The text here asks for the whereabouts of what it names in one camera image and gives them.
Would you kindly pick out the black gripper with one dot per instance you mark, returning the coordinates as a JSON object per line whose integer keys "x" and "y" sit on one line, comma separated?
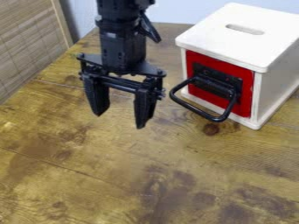
{"x": 120, "y": 68}

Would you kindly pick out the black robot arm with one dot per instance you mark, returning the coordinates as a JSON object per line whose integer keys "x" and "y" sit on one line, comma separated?
{"x": 119, "y": 14}

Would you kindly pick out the red drawer front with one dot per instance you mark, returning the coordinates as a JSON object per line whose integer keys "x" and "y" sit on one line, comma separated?
{"x": 219, "y": 77}

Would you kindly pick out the white wooden drawer box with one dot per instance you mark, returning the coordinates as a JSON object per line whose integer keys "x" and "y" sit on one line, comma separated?
{"x": 255, "y": 38}

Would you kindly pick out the wooden slat panel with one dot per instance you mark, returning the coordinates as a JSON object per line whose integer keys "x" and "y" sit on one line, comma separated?
{"x": 33, "y": 38}

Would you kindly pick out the black metal drawer handle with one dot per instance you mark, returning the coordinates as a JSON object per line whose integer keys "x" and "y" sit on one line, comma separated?
{"x": 211, "y": 91}

